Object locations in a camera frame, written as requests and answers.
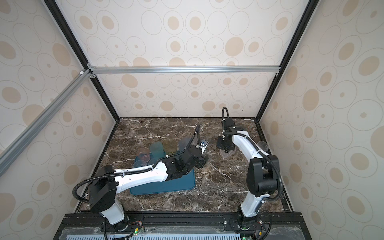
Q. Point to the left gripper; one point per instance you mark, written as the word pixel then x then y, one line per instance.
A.
pixel 202 162

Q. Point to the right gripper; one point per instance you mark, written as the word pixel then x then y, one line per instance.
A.
pixel 220 145

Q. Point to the clear cup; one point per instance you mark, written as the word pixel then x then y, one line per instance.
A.
pixel 139 164
pixel 227 154
pixel 263 145

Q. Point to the teal plastic tray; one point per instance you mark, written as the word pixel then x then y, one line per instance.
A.
pixel 186 182

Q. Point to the green textured plastic cup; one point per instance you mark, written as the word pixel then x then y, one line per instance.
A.
pixel 157 150

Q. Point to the blue textured plastic cup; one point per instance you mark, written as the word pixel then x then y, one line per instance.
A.
pixel 185 143

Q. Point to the yellow plastic cup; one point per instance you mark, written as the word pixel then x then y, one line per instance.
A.
pixel 170 146

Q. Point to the pink plastic cup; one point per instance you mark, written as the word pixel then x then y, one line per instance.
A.
pixel 143 154

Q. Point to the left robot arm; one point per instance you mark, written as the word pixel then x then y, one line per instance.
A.
pixel 99 192

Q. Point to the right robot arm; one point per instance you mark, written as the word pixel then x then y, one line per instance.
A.
pixel 264 180

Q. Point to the horizontal aluminium rail back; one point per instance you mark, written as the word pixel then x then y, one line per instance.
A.
pixel 185 70

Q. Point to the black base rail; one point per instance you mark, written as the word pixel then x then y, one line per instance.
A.
pixel 184 226

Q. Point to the black frame post right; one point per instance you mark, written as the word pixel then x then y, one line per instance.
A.
pixel 302 25

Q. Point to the black frame post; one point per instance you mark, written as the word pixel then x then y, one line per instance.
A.
pixel 59 18
pixel 302 25

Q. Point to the diagonal aluminium rail left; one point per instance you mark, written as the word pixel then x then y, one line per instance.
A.
pixel 25 138

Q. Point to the black frame post left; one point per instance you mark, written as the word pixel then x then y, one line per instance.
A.
pixel 59 18

